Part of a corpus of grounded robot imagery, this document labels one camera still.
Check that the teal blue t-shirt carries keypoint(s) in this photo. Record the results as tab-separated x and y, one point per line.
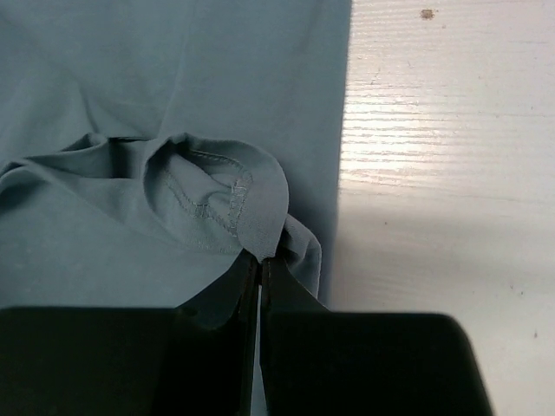
145	144

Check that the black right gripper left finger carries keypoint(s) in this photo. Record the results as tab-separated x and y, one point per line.
195	359

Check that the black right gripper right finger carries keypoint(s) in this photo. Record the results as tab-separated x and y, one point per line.
318	362

